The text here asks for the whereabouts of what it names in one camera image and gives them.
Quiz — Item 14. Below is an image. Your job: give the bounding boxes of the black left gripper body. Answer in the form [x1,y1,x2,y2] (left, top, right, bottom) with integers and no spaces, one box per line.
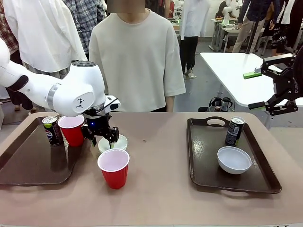
[81,113,113,140]

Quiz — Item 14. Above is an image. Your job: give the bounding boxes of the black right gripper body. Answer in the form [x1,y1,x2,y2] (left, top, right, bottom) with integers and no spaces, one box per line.
[272,67,303,102]

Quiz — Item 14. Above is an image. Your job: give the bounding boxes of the small white bowl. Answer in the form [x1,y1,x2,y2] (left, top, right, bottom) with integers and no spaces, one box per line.
[98,134,128,154]

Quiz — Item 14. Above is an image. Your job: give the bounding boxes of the red plastic cup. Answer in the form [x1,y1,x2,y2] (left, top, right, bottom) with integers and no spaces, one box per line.
[57,115,85,147]
[97,148,130,190]

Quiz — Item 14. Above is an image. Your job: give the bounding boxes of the black Pepsi can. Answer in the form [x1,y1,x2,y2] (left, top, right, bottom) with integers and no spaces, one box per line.
[42,115,63,146]
[224,116,246,147]

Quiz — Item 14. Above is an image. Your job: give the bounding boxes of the large white bowl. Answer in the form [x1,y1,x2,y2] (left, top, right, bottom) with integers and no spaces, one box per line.
[217,146,252,175]

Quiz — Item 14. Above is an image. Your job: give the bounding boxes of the person's left forearm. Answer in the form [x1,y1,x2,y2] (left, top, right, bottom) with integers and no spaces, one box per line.
[165,94,176,113]

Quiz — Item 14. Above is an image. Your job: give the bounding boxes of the bystander in black printed shorts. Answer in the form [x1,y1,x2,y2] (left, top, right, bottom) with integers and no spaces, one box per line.
[262,0,292,57]

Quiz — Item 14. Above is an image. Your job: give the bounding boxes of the black metal pole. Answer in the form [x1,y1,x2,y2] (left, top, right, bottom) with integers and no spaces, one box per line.
[246,20,260,55]

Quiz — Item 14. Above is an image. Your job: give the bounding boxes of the bystander in khaki trousers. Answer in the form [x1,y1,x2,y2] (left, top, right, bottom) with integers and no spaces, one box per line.
[232,0,273,54]

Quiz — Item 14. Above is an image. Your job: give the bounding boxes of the white side table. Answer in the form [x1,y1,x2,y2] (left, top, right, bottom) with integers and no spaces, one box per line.
[200,52,303,107]

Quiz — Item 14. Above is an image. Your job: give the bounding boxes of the grey background desk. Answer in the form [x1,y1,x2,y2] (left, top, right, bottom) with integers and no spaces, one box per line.
[209,18,240,52]

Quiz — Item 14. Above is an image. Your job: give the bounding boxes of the brown plastic serving tray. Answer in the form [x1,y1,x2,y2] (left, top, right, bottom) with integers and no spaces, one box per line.
[187,116,282,195]
[0,116,92,185]

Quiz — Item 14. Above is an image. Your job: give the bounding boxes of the person in beige t-shirt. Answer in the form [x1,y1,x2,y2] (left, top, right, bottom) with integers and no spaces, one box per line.
[89,8,187,113]

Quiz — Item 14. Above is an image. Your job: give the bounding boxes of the bystander white shirt black trousers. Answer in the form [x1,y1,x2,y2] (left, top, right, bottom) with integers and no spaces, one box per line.
[179,0,212,79]

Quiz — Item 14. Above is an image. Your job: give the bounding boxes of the bystander in blue plaid shirt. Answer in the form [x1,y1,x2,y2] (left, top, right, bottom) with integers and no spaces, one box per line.
[62,0,105,55]

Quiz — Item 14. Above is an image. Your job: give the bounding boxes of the bystander in white shirt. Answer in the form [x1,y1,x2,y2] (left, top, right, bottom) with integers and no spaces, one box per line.
[3,0,89,80]

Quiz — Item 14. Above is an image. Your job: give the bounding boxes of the bystander in red plaid shirt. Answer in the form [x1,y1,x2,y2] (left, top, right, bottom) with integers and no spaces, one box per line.
[0,0,23,69]

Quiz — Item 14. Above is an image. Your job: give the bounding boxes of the thin black camera cable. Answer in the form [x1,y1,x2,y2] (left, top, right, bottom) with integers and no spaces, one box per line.
[91,98,119,116]

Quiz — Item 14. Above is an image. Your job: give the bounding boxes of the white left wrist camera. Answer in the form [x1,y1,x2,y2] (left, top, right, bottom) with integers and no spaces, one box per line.
[104,94,122,114]

